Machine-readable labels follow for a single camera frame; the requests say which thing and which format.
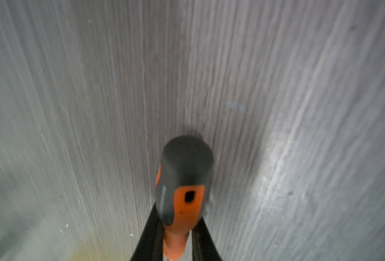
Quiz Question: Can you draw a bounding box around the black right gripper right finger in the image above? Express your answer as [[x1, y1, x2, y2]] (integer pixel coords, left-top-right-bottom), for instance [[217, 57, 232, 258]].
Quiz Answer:
[[192, 218, 222, 261]]

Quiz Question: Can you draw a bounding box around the orange and black screwdriver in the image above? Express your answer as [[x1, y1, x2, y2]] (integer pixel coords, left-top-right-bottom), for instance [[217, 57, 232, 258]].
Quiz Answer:
[[155, 136, 214, 261]]

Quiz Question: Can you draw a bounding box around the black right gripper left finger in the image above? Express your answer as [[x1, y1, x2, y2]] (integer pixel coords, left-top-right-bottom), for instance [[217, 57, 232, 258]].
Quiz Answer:
[[131, 204, 164, 261]]

